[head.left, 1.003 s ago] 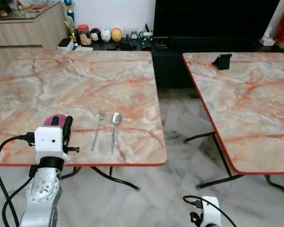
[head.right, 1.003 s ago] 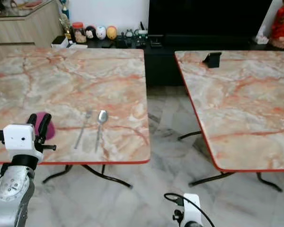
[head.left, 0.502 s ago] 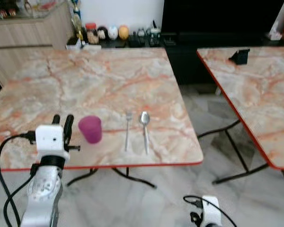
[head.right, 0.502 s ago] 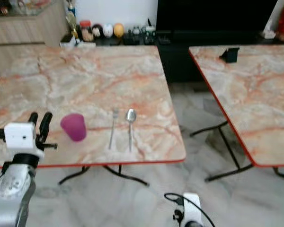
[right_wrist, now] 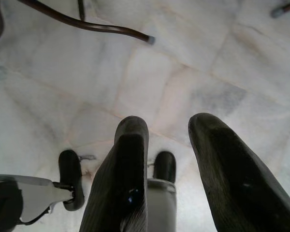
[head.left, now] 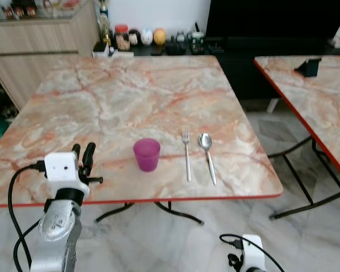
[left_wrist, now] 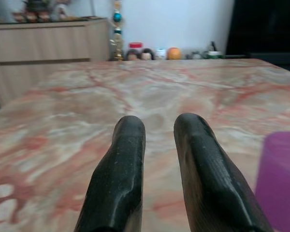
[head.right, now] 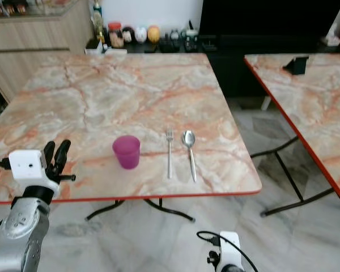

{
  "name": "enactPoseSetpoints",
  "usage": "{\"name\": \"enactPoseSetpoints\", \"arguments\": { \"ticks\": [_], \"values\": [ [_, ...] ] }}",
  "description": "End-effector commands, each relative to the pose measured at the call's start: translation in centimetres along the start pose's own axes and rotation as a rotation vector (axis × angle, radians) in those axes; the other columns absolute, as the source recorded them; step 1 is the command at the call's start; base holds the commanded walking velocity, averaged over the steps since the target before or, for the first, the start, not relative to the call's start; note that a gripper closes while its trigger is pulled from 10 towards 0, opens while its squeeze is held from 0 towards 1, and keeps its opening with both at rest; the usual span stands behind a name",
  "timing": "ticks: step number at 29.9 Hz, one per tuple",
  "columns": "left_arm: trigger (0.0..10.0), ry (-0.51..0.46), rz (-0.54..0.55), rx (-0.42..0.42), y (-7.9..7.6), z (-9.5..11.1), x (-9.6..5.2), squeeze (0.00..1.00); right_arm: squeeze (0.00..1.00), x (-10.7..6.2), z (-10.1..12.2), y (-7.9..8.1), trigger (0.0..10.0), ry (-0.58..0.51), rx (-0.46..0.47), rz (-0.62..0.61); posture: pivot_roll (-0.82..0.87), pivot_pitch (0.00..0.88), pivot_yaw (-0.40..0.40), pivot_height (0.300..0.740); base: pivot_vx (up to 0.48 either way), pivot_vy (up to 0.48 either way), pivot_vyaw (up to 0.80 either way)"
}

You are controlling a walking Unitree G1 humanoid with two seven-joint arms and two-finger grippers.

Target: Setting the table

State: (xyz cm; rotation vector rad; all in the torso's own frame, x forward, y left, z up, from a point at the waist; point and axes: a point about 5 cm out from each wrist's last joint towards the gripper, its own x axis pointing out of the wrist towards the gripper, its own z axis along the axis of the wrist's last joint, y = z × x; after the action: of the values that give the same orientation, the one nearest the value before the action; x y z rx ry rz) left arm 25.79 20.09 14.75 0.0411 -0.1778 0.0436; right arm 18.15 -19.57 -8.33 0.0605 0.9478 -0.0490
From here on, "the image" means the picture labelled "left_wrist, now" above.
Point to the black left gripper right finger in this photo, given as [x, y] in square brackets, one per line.
[212, 178]

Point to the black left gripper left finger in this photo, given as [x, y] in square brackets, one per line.
[118, 174]

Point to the purple plastic cup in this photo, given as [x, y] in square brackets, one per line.
[279, 183]

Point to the grey small object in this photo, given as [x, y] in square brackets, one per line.
[195, 56]

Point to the green white small container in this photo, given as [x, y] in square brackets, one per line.
[215, 54]

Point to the small white jar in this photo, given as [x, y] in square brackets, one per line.
[161, 53]

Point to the red lid jar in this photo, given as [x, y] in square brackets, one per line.
[136, 45]

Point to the light wooden sideboard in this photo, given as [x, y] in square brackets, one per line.
[46, 46]

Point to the black cabinet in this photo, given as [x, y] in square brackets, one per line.
[263, 29]

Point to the white figurine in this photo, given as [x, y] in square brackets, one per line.
[61, 12]

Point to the brown figurines row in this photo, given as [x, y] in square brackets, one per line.
[31, 16]

